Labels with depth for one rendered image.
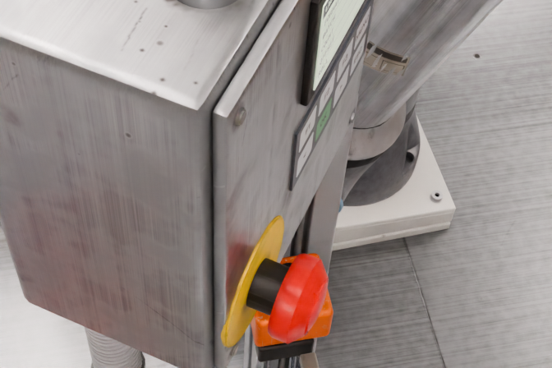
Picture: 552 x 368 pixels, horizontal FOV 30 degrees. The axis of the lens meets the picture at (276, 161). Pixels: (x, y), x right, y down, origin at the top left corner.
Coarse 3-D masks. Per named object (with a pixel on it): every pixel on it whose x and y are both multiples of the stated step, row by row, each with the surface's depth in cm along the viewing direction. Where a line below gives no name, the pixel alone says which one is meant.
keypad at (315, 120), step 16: (368, 0) 45; (368, 16) 46; (352, 32) 44; (352, 48) 45; (336, 64) 43; (352, 64) 47; (336, 80) 44; (320, 96) 42; (336, 96) 46; (320, 112) 43; (304, 128) 41; (320, 128) 45; (304, 144) 43; (304, 160) 44
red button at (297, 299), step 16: (304, 256) 43; (256, 272) 43; (272, 272) 43; (288, 272) 42; (304, 272) 42; (320, 272) 43; (256, 288) 43; (272, 288) 42; (288, 288) 42; (304, 288) 42; (320, 288) 42; (256, 304) 43; (272, 304) 43; (288, 304) 42; (304, 304) 42; (320, 304) 43; (272, 320) 42; (288, 320) 42; (304, 320) 42; (272, 336) 43; (288, 336) 42
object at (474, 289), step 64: (512, 0) 125; (448, 64) 118; (512, 64) 118; (448, 128) 113; (512, 128) 113; (512, 192) 108; (0, 256) 101; (384, 256) 103; (448, 256) 103; (512, 256) 103; (0, 320) 97; (64, 320) 97; (384, 320) 98; (448, 320) 99; (512, 320) 99
